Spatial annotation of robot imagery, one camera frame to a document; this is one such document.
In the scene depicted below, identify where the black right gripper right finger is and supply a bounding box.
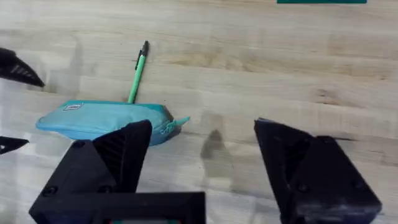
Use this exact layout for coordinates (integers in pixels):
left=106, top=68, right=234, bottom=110
left=254, top=118, right=383, bottom=224

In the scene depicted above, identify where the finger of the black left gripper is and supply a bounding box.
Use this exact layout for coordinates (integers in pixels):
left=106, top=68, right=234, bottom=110
left=0, top=47, right=45, bottom=88
left=0, top=136, right=30, bottom=156

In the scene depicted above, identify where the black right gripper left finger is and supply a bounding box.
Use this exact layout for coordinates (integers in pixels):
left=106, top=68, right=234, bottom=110
left=29, top=119, right=153, bottom=224

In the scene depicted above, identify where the blue soft zip bag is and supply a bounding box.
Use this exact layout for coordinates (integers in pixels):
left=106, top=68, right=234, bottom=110
left=35, top=99, right=191, bottom=147

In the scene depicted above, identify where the green pen with black cap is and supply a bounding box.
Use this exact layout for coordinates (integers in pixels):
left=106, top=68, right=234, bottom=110
left=127, top=40, right=150, bottom=105

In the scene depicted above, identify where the green board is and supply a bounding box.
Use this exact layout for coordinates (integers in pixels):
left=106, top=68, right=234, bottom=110
left=276, top=0, right=368, bottom=4

